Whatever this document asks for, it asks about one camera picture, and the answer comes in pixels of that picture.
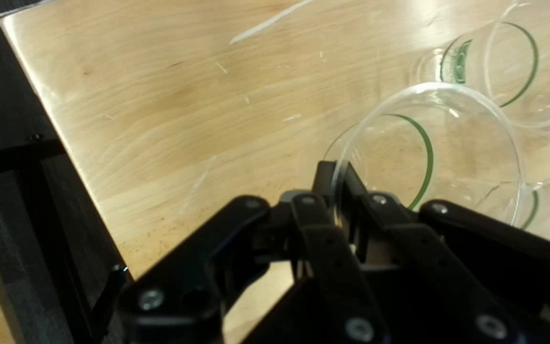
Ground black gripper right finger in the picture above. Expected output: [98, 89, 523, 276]
[338, 160, 550, 344]

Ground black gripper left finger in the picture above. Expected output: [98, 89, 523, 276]
[119, 158, 386, 344]

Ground clear glass bowl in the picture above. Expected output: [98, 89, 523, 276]
[319, 80, 531, 234]

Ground black metal frame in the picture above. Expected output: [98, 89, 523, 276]
[0, 0, 130, 344]

